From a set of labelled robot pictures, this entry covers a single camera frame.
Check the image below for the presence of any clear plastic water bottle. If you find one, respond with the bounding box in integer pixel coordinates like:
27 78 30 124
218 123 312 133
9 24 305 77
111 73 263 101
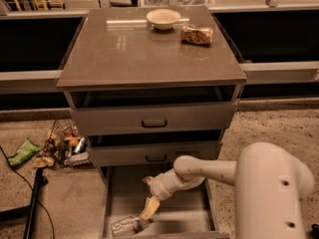
111 215 151 237

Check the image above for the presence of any black cable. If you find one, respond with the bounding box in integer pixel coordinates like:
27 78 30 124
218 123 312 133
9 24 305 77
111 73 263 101
0 144 56 239

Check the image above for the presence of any black metal stand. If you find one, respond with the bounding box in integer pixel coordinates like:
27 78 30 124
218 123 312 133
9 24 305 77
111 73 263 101
0 168 45 239

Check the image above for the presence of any green chip bag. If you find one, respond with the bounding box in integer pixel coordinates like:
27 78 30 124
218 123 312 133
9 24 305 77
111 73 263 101
8 137 41 167

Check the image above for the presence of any grey drawer cabinet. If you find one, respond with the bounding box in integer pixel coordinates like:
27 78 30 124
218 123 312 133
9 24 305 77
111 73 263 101
55 5 248 239

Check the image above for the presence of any white ceramic bowl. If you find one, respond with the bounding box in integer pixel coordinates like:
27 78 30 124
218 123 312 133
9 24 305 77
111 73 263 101
147 9 180 30

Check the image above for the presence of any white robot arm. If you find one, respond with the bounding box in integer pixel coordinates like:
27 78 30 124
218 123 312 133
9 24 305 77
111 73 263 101
141 142 315 239

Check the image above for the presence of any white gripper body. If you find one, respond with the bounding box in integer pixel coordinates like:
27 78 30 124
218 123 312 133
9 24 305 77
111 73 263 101
149 169 204 201

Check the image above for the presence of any bottom grey drawer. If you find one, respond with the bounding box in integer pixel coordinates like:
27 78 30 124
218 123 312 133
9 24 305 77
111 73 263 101
102 163 229 239

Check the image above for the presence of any middle grey drawer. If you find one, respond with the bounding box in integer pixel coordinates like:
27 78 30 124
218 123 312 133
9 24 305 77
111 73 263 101
87 140 221 167

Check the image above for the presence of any yellow snack bag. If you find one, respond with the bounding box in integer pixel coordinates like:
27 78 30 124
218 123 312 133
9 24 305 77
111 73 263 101
180 25 213 45

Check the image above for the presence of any wire basket with items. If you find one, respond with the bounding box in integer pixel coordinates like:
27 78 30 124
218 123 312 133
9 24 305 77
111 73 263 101
39 119 91 167

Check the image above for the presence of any top grey drawer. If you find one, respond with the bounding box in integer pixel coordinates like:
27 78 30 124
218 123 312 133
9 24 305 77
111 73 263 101
71 103 236 136

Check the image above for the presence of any grey drawer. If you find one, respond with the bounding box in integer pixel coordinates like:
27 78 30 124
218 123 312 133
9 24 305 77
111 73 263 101
102 163 229 239
87 140 221 167
71 103 236 136

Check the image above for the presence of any grey metal railing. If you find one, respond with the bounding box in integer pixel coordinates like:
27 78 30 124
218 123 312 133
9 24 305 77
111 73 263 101
0 0 319 94

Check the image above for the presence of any yellow snack packet on floor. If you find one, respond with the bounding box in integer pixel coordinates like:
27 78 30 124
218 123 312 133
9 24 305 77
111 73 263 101
34 156 55 168

